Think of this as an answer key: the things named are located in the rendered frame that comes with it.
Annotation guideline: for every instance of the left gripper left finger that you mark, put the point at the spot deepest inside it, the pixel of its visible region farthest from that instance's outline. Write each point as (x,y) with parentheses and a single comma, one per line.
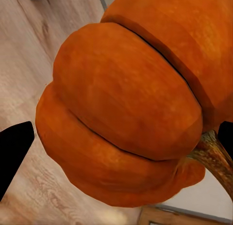
(15,142)

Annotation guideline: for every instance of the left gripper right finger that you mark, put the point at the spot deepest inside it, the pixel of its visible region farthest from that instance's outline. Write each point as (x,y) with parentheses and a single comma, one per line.
(225,136)

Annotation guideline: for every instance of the pumpkin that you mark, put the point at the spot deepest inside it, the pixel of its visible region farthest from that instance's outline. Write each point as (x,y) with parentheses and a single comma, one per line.
(134,108)

